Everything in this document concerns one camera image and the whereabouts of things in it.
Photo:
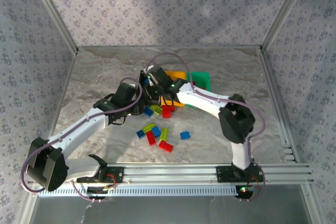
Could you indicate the wide aluminium mounting rail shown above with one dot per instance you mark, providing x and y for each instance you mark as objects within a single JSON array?
[{"x": 170, "y": 174}]

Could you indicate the aluminium table edge rail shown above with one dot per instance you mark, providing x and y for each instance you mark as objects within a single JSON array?
[{"x": 170, "y": 47}]

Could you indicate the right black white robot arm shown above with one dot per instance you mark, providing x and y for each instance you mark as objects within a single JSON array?
[{"x": 236, "y": 121}]

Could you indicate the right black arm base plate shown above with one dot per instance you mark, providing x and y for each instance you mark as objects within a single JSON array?
[{"x": 223, "y": 174}]

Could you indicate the aluminium table side rail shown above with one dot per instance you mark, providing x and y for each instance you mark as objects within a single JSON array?
[
  {"x": 67, "y": 77},
  {"x": 270, "y": 77}
]

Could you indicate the yellow plastic bin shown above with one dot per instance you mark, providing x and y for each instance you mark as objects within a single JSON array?
[{"x": 178, "y": 74}]

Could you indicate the aluminium frame leg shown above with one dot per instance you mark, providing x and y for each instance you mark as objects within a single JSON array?
[
  {"x": 27, "y": 208},
  {"x": 313, "y": 208}
]

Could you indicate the green plastic bin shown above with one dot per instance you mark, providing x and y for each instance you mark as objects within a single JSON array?
[{"x": 202, "y": 77}]

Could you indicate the black plastic bin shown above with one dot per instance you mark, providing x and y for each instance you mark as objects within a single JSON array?
[{"x": 153, "y": 101}]

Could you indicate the lime green lego brick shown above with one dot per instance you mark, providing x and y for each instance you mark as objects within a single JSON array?
[
  {"x": 157, "y": 109},
  {"x": 164, "y": 134},
  {"x": 148, "y": 127}
]

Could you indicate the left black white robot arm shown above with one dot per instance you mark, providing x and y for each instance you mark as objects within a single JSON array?
[{"x": 84, "y": 129}]

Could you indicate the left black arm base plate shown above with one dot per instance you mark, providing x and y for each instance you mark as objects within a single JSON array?
[{"x": 119, "y": 174}]

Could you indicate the aluminium frame post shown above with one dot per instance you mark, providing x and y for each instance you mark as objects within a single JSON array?
[
  {"x": 285, "y": 11},
  {"x": 54, "y": 11}
]

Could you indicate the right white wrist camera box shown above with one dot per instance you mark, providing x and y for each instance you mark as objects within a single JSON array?
[{"x": 151, "y": 81}]

